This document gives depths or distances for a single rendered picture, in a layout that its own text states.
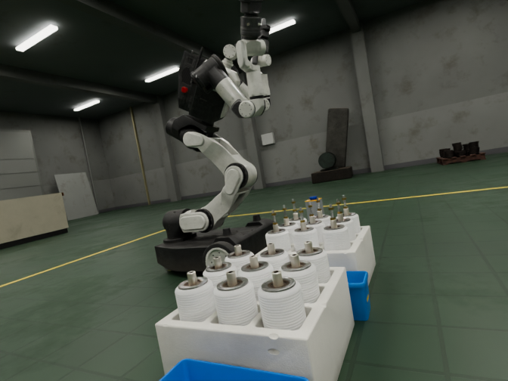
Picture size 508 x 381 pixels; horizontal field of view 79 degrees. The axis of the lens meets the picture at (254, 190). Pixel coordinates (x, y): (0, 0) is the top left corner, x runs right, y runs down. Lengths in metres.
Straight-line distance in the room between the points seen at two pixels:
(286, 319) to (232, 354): 0.14
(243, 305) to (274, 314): 0.08
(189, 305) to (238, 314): 0.13
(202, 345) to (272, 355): 0.17
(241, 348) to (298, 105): 8.73
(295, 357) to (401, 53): 8.60
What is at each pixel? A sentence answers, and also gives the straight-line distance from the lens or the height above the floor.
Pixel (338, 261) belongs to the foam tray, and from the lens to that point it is 1.13.
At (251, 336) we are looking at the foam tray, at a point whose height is 0.17.
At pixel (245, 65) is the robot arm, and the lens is 1.43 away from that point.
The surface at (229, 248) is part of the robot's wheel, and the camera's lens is 1.48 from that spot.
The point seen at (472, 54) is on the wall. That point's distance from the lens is 9.00.
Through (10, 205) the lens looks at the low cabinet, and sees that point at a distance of 6.51.
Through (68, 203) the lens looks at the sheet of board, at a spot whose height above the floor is 0.57.
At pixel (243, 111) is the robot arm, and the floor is 0.78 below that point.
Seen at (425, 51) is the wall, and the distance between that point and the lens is 8.97.
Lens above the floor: 0.50
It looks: 3 degrees down
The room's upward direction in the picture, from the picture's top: 10 degrees counter-clockwise
